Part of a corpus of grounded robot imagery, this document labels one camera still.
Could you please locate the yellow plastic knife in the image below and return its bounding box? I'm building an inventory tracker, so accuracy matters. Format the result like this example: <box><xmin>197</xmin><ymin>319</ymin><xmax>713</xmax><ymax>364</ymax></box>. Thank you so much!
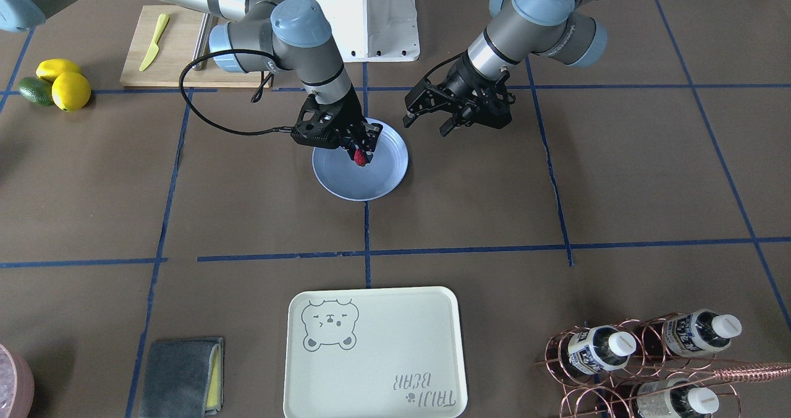
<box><xmin>138</xmin><ymin>13</ymin><xmax>170</xmax><ymax>72</ymax></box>

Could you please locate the blue ceramic plate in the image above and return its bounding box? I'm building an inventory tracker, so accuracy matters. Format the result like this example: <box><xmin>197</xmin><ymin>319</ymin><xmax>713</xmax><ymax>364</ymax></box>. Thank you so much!
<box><xmin>311</xmin><ymin>117</ymin><xmax>409</xmax><ymax>202</ymax></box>

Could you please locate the green lime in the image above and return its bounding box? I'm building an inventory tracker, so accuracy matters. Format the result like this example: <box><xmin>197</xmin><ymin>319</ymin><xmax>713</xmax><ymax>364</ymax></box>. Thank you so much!
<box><xmin>18</xmin><ymin>77</ymin><xmax>54</xmax><ymax>107</ymax></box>

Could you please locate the copper wire bottle caddy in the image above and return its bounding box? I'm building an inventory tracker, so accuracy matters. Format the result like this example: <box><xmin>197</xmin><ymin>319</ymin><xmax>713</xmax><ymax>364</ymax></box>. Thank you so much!
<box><xmin>535</xmin><ymin>326</ymin><xmax>789</xmax><ymax>417</ymax></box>

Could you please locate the cream tray with bear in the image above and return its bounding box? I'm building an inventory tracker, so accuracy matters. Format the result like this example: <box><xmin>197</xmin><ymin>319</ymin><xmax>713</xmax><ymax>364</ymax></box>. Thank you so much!
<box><xmin>283</xmin><ymin>286</ymin><xmax>468</xmax><ymax>417</ymax></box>

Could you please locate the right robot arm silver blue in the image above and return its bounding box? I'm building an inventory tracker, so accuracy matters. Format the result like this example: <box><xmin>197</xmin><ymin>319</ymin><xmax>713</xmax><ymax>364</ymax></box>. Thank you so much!
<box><xmin>2</xmin><ymin>0</ymin><xmax>383</xmax><ymax>166</ymax></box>

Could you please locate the pink bowl of ice cubes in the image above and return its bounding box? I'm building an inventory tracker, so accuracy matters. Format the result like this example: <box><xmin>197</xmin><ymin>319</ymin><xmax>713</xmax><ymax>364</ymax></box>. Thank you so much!
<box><xmin>1</xmin><ymin>344</ymin><xmax>35</xmax><ymax>417</ymax></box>

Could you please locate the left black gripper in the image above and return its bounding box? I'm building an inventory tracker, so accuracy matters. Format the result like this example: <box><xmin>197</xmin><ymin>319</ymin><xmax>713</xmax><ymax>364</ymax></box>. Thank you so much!
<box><xmin>403</xmin><ymin>66</ymin><xmax>516</xmax><ymax>137</ymax></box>

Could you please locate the yellow lemon upper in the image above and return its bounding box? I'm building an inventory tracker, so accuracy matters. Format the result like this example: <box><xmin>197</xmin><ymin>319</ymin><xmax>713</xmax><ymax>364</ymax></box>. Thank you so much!
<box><xmin>52</xmin><ymin>72</ymin><xmax>91</xmax><ymax>111</ymax></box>

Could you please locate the dark grey folded cloth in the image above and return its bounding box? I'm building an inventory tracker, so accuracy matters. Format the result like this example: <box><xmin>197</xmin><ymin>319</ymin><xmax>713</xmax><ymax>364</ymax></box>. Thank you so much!
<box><xmin>138</xmin><ymin>336</ymin><xmax>225</xmax><ymax>417</ymax></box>

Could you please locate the dark syrup bottle middle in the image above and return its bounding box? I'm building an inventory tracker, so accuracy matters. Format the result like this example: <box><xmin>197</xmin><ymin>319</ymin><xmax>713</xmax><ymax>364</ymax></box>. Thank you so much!
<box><xmin>559</xmin><ymin>325</ymin><xmax>638</xmax><ymax>378</ymax></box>

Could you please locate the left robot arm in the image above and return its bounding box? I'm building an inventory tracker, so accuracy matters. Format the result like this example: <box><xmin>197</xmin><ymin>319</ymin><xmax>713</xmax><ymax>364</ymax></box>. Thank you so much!
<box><xmin>403</xmin><ymin>0</ymin><xmax>608</xmax><ymax>136</ymax></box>

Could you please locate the wooden cutting board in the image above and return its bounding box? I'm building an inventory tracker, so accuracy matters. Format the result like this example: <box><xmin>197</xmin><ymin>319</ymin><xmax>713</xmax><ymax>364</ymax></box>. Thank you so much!
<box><xmin>121</xmin><ymin>6</ymin><xmax>261</xmax><ymax>88</ymax></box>

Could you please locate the dark syrup bottle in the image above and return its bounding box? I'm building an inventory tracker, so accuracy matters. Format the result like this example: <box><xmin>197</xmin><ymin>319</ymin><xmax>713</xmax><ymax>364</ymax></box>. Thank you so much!
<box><xmin>610</xmin><ymin>379</ymin><xmax>720</xmax><ymax>417</ymax></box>
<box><xmin>559</xmin><ymin>325</ymin><xmax>638</xmax><ymax>378</ymax></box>
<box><xmin>637</xmin><ymin>309</ymin><xmax>743</xmax><ymax>359</ymax></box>

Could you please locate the red strawberry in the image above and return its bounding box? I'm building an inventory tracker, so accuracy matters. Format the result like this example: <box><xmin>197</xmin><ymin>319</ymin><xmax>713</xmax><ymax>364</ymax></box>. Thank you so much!
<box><xmin>352</xmin><ymin>148</ymin><xmax>368</xmax><ymax>167</ymax></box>

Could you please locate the black handled knife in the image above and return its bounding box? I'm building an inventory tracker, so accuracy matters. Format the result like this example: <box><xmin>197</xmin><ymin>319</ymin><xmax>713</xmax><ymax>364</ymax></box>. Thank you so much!
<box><xmin>192</xmin><ymin>13</ymin><xmax>214</xmax><ymax>61</ymax></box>

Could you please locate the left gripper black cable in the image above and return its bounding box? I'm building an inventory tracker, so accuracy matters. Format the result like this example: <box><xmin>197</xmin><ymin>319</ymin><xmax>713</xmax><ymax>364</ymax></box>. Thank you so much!
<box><xmin>419</xmin><ymin>52</ymin><xmax>464</xmax><ymax>97</ymax></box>

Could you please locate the yellow lemon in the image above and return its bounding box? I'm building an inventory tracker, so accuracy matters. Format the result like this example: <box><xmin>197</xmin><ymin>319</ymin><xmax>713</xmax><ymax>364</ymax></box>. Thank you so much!
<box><xmin>52</xmin><ymin>72</ymin><xmax>91</xmax><ymax>111</ymax></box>
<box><xmin>36</xmin><ymin>58</ymin><xmax>82</xmax><ymax>83</ymax></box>

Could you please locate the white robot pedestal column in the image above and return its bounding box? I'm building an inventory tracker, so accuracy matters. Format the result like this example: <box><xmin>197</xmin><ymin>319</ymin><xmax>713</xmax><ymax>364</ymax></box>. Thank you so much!
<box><xmin>316</xmin><ymin>0</ymin><xmax>421</xmax><ymax>63</ymax></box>

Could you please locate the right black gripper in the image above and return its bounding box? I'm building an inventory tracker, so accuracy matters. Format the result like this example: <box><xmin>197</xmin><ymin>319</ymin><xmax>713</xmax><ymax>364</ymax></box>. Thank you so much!
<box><xmin>290</xmin><ymin>93</ymin><xmax>383</xmax><ymax>166</ymax></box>

